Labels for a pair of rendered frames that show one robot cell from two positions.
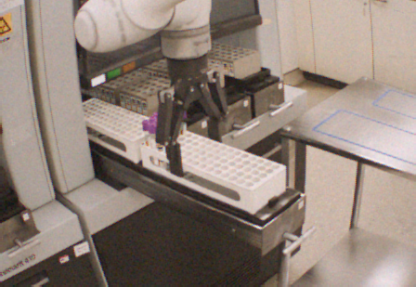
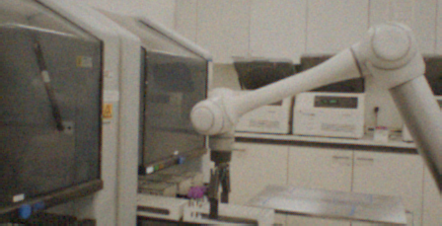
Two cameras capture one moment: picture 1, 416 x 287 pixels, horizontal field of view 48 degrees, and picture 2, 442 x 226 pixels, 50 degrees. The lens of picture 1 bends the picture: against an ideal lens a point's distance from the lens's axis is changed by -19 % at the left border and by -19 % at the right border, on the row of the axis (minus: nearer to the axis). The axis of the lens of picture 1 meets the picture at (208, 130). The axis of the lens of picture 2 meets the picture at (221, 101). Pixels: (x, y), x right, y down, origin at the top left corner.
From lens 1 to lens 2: 0.89 m
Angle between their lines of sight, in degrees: 35
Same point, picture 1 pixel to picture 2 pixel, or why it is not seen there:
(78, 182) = not seen: outside the picture
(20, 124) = (108, 188)
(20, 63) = (113, 144)
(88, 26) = (209, 115)
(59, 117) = (126, 189)
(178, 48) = (223, 144)
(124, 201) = not seen: outside the picture
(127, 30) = (225, 122)
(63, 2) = (135, 110)
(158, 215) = not seen: outside the picture
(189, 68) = (226, 156)
